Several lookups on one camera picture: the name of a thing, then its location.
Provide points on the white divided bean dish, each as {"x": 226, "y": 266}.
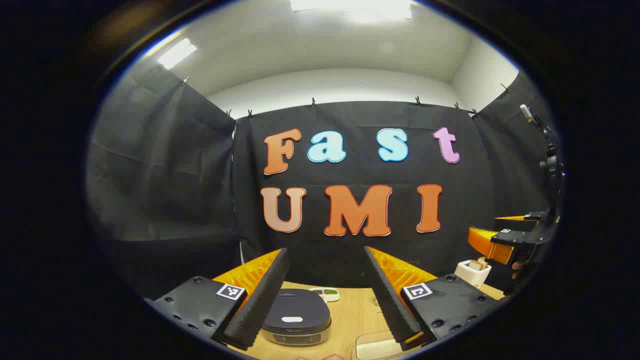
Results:
{"x": 330, "y": 292}

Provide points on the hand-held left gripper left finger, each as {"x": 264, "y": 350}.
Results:
{"x": 260, "y": 305}

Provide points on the dark grey rice cooker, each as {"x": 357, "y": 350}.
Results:
{"x": 300, "y": 305}

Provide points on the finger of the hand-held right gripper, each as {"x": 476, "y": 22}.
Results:
{"x": 520, "y": 224}
{"x": 515, "y": 237}

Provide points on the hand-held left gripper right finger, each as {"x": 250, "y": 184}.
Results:
{"x": 395, "y": 310}

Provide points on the toasted bread slice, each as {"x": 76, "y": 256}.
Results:
{"x": 483, "y": 261}
{"x": 475, "y": 265}

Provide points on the white toaster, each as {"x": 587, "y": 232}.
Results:
{"x": 470, "y": 276}

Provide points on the black backdrop cloth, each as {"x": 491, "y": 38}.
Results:
{"x": 200, "y": 175}

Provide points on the clear plastic box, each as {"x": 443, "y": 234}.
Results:
{"x": 361, "y": 337}

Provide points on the ceiling light panel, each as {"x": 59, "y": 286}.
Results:
{"x": 350, "y": 7}
{"x": 176, "y": 53}

